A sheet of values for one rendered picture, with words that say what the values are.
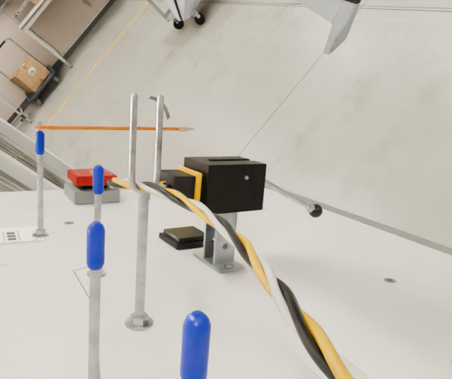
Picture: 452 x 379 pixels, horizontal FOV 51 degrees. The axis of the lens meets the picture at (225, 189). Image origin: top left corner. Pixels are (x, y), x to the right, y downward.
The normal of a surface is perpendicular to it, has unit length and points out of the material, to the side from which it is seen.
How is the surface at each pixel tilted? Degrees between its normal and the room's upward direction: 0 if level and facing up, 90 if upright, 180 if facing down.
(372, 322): 54
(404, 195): 0
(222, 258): 91
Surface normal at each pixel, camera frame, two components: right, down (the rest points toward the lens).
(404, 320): 0.07, -0.98
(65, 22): 0.40, 0.35
